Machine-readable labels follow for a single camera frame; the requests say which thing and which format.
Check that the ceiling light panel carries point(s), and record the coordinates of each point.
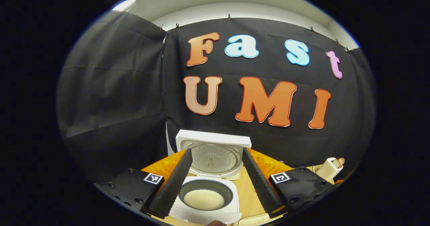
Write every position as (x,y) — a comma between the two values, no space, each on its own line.
(123,5)

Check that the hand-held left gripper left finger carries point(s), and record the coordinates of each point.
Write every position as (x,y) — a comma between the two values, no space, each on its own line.
(174,182)

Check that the white rice cooker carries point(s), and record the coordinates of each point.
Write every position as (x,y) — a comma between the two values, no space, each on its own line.
(215,142)

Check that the white rice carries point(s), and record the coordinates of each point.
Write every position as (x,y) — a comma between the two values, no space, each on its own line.
(204,199)

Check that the toast bread slice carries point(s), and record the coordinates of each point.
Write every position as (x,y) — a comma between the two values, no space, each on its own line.
(341,160)
(335,161)

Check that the white toaster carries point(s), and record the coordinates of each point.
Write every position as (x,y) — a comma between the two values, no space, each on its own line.
(327,172)

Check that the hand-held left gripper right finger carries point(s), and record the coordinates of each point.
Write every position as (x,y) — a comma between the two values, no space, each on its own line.
(260,182)

